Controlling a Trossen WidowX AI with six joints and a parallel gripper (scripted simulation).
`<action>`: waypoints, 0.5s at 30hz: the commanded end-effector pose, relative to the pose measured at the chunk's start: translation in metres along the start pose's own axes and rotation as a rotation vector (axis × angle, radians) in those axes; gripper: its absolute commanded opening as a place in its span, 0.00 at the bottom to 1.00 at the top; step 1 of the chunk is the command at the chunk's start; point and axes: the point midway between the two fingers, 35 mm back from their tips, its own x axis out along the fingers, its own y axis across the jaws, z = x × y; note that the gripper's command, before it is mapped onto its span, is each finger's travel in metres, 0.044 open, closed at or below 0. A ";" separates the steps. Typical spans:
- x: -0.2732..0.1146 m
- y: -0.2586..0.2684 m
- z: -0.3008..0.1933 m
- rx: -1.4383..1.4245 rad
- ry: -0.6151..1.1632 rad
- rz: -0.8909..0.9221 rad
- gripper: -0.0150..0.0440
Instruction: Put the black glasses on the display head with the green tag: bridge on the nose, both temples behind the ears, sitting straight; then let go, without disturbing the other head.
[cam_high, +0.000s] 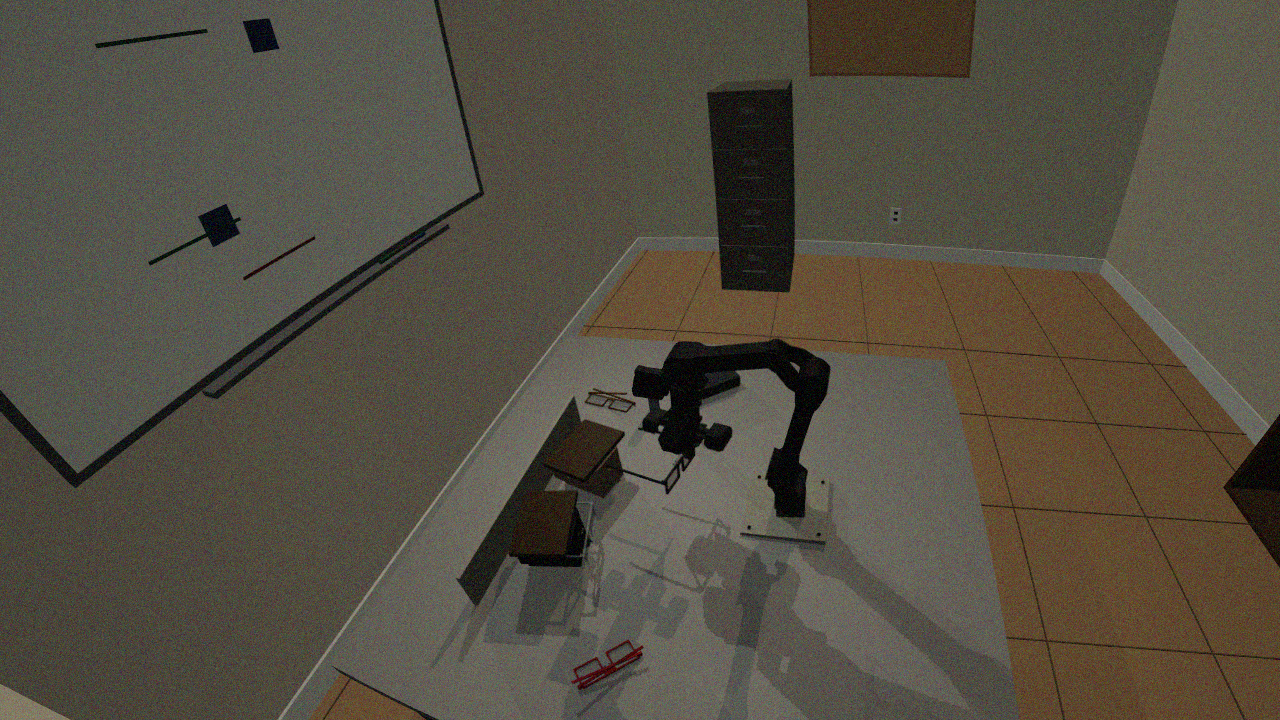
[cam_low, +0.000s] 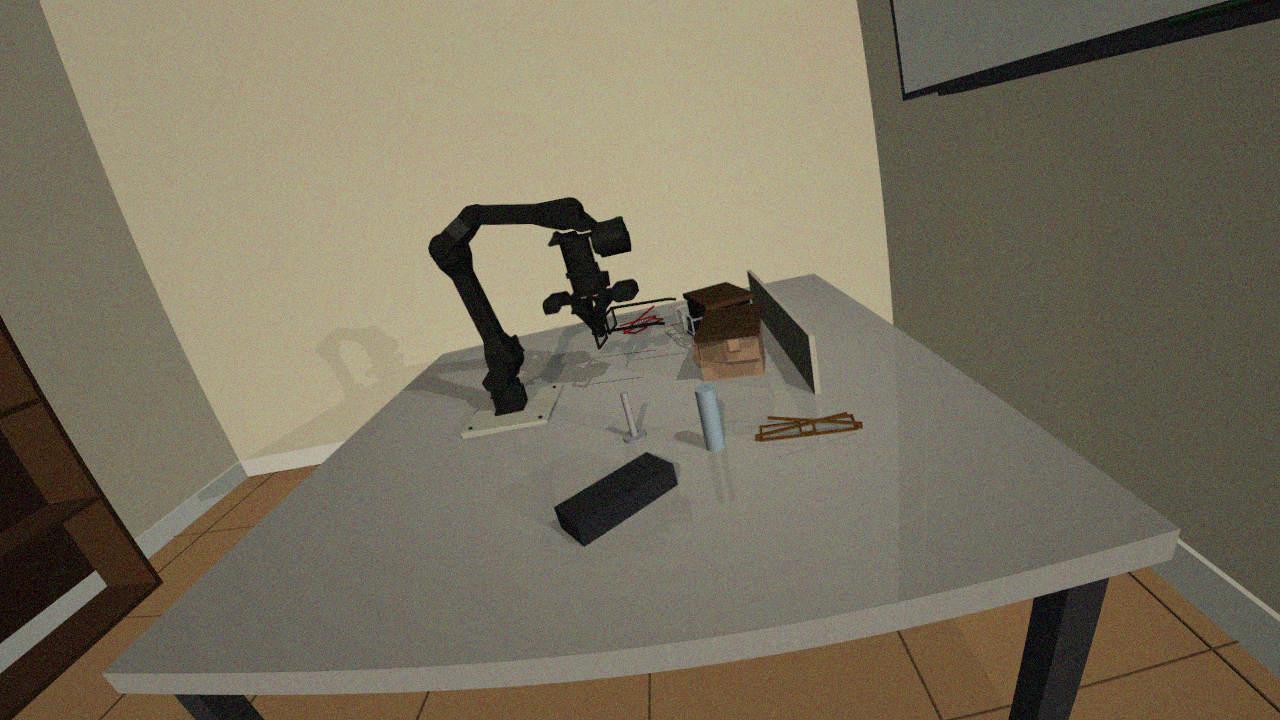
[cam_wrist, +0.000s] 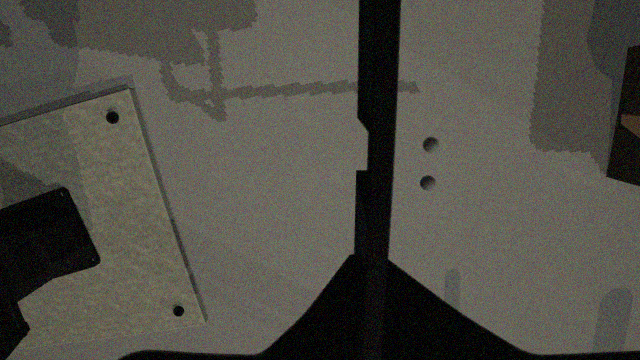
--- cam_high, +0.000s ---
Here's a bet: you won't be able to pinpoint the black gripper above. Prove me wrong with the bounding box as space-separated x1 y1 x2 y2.
643 400 732 460

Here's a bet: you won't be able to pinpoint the brown glasses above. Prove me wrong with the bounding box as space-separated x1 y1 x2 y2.
584 388 636 413

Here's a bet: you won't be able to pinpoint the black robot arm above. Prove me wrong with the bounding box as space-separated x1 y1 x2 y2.
632 340 829 518

